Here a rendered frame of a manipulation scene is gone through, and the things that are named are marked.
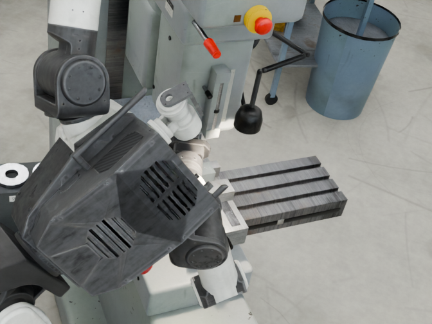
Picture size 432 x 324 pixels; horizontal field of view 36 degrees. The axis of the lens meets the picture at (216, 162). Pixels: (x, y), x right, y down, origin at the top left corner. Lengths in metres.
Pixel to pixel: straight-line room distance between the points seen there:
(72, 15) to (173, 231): 0.42
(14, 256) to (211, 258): 0.41
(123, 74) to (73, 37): 0.99
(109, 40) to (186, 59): 0.51
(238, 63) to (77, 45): 0.59
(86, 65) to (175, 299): 1.04
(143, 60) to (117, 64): 0.31
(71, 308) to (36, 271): 1.51
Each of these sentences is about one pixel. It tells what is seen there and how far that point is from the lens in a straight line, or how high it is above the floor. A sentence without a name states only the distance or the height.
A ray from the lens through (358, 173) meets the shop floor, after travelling 3.98.
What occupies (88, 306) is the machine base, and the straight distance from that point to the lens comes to 2.81.
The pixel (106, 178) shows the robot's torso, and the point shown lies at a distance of 1.16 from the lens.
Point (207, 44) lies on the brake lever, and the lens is 1.48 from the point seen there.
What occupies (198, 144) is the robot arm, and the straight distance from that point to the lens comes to 1.90.
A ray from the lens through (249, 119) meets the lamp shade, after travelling 1.70.
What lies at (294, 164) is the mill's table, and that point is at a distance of 2.38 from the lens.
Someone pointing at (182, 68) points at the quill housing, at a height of 1.54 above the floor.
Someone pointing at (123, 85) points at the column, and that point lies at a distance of 2.24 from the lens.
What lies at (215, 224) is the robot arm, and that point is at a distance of 1.42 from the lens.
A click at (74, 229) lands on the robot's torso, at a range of 1.20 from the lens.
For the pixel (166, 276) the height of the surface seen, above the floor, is 0.88.
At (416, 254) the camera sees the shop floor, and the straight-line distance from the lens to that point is 3.66.
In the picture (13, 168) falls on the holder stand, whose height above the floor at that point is 1.16.
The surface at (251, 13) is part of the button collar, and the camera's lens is 1.47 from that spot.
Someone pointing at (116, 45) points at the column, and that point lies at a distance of 2.14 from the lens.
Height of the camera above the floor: 2.47
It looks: 41 degrees down
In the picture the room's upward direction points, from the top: 11 degrees clockwise
